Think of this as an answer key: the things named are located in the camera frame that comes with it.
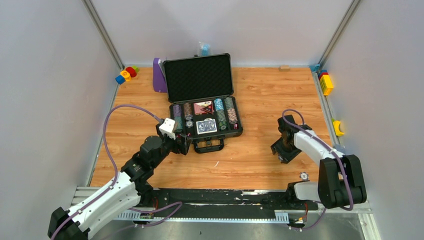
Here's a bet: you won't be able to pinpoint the light blue bottle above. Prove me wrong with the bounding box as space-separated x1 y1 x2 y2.
199 42 211 57

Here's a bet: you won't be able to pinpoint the coloured toy cylinders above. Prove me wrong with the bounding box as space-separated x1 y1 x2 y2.
115 65 140 85

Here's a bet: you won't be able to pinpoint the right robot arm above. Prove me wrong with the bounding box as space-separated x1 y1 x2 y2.
270 115 367 210

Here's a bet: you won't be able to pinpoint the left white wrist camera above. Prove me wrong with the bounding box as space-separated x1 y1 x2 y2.
158 118 176 140

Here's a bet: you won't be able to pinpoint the light blue poker chip stack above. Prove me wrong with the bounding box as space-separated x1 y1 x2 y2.
213 98 224 111

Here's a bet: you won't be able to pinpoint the pink white poker chip stack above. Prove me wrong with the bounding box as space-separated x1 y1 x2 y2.
227 108 238 125

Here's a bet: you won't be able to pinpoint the yellow curved toy piece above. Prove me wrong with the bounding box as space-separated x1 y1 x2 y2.
332 119 345 137

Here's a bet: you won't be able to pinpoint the blue playing card deck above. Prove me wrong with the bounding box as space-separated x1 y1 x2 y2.
195 119 218 135

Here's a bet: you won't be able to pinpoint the red triangular card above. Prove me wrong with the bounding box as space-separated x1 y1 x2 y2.
200 103 214 114

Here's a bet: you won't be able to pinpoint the purple stand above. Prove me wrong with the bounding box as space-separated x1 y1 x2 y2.
152 58 168 93

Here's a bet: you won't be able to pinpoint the yellow red toy brick block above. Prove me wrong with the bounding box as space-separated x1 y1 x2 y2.
318 70 334 96

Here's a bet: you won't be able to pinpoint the red playing card deck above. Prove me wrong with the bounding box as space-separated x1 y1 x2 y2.
193 101 213 115

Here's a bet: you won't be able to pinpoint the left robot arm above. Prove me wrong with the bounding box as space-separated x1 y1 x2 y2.
47 134 193 240

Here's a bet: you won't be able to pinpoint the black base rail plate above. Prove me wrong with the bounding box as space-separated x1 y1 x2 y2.
136 188 318 211

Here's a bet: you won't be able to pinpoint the brown poker chip stack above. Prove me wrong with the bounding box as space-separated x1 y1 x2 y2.
183 102 193 118

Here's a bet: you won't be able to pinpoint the teal poker chip stack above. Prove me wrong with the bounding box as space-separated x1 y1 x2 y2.
174 116 184 133

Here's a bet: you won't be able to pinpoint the dark green poker chip stack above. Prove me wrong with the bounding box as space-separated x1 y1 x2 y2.
224 97 235 110

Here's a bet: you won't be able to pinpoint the chip front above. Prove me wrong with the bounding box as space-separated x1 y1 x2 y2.
185 120 194 128

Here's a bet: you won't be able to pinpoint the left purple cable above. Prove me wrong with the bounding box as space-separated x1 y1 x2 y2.
49 104 184 240

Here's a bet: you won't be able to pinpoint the small wooden block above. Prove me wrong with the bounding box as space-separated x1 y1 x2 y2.
278 65 291 72

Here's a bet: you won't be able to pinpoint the black poker set case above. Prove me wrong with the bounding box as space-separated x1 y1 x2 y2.
163 53 243 154

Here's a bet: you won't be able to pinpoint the purple poker chip stack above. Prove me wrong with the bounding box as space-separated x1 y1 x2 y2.
172 104 183 118

